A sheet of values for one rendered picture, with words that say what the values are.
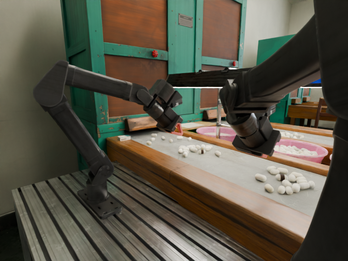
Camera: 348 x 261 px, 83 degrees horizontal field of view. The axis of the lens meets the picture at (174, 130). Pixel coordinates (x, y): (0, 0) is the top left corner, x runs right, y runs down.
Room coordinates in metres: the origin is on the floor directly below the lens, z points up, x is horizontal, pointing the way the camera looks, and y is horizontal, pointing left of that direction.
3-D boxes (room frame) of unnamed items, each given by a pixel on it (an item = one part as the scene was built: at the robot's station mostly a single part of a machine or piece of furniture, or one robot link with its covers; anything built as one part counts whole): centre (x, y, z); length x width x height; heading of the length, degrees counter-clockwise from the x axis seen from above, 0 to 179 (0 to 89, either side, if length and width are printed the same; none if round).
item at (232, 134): (1.23, -0.28, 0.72); 0.27 x 0.27 x 0.10
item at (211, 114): (1.65, -0.37, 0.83); 0.30 x 0.06 x 0.07; 129
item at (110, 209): (0.59, 0.25, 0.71); 0.20 x 0.07 x 0.08; 44
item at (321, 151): (0.89, -0.55, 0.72); 0.27 x 0.27 x 0.10
